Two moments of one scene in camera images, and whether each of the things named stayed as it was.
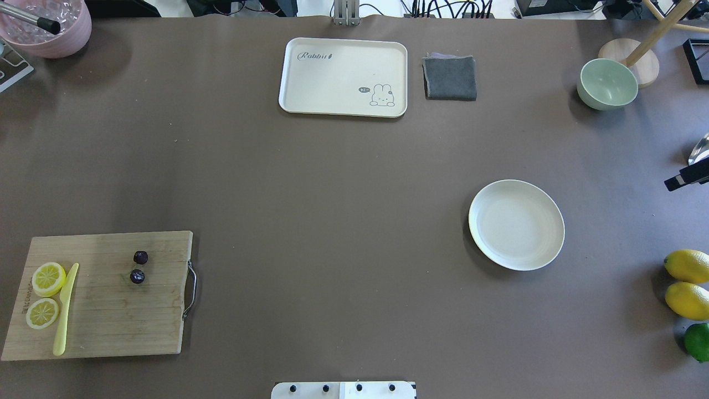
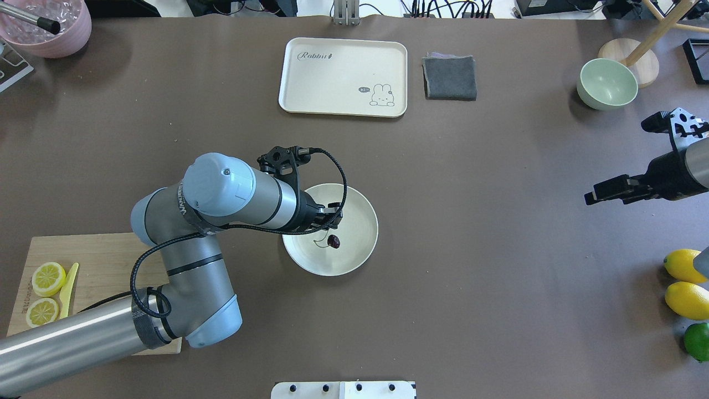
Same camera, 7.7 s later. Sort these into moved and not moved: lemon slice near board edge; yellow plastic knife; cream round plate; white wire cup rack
Moved: cream round plate
Not moved: white wire cup rack; yellow plastic knife; lemon slice near board edge
